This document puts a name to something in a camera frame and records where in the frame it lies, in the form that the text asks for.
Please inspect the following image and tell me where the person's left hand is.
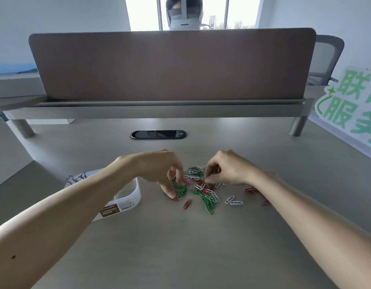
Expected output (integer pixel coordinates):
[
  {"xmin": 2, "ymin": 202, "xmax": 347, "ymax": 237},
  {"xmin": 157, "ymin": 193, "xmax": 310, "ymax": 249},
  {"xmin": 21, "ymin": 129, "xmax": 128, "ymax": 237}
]
[{"xmin": 133, "ymin": 149, "xmax": 185, "ymax": 199}]

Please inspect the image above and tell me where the person's right hand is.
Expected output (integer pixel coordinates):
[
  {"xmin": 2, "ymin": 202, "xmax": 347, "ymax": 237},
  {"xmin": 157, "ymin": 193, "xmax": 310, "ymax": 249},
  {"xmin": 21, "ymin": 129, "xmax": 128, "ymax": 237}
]
[{"xmin": 204, "ymin": 149, "xmax": 261, "ymax": 187}]

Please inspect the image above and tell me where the pile of coloured paper clips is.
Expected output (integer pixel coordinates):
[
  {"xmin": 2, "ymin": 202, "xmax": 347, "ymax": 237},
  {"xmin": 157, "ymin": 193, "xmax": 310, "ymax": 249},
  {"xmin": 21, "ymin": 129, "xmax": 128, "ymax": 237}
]
[{"xmin": 164, "ymin": 166, "xmax": 272, "ymax": 215}]

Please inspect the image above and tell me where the clear plastic organizer tray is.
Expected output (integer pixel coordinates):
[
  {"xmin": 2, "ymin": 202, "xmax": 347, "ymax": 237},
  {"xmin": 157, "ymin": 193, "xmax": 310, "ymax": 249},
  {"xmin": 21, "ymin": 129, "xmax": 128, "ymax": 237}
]
[{"xmin": 64, "ymin": 168, "xmax": 142, "ymax": 222}]

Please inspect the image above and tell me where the pile of colourful binder clips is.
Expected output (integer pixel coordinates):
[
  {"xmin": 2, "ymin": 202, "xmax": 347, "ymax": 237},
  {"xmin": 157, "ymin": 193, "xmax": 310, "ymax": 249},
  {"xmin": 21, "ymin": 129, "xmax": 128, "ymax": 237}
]
[{"xmin": 66, "ymin": 172, "xmax": 88, "ymax": 185}]

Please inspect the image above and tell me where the person's left forearm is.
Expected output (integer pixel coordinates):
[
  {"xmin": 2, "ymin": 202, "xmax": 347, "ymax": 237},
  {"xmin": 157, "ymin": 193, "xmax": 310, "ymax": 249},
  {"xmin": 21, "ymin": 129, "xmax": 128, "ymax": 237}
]
[{"xmin": 0, "ymin": 155, "xmax": 141, "ymax": 289}]

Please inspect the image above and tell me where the person's right forearm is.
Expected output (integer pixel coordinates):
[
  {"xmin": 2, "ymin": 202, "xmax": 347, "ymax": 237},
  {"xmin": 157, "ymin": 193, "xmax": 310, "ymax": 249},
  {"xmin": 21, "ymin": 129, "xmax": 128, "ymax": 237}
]
[{"xmin": 250, "ymin": 171, "xmax": 371, "ymax": 289}]

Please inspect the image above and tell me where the brown desk divider panel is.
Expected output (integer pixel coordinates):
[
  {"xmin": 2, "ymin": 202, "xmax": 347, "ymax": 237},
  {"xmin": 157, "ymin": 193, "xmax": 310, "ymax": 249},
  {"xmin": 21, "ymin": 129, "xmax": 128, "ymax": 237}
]
[{"xmin": 28, "ymin": 27, "xmax": 317, "ymax": 102}]

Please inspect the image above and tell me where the white sign with green lettering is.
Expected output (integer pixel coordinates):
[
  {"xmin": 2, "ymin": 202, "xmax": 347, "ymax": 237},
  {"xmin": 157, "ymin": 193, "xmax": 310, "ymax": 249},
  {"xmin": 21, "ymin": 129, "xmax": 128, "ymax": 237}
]
[{"xmin": 307, "ymin": 66, "xmax": 371, "ymax": 163}]

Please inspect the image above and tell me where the white head-mounted headset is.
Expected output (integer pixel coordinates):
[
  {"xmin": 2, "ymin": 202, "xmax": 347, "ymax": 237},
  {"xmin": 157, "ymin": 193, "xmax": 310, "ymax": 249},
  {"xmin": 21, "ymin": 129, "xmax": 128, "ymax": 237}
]
[{"xmin": 167, "ymin": 0, "xmax": 203, "ymax": 31}]

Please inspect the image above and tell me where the grey mesh office chair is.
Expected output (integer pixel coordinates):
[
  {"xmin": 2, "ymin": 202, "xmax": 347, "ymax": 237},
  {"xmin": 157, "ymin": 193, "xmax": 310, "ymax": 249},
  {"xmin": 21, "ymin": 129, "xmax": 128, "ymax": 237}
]
[{"xmin": 305, "ymin": 35, "xmax": 345, "ymax": 88}]

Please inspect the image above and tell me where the large glass window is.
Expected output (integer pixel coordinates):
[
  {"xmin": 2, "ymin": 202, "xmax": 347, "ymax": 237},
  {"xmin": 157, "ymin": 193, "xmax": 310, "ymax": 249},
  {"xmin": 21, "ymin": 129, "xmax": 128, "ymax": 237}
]
[{"xmin": 124, "ymin": 0, "xmax": 261, "ymax": 31}]

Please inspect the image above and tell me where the blue pleated table cloth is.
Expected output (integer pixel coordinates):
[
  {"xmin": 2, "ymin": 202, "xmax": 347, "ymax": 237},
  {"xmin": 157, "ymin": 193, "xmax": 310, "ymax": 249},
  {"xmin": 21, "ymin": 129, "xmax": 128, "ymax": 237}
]
[{"xmin": 0, "ymin": 62, "xmax": 39, "ymax": 76}]

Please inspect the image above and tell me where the black oval cable grommet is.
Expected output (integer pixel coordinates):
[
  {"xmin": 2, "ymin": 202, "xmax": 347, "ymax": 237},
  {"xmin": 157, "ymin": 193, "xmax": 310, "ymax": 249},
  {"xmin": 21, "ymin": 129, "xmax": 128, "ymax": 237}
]
[{"xmin": 130, "ymin": 130, "xmax": 187, "ymax": 140}]

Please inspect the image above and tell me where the grey divider base rail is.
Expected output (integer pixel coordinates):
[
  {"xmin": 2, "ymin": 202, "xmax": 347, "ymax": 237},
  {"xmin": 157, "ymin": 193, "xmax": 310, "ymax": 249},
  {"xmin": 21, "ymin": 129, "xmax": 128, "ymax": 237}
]
[{"xmin": 0, "ymin": 96, "xmax": 315, "ymax": 138}]

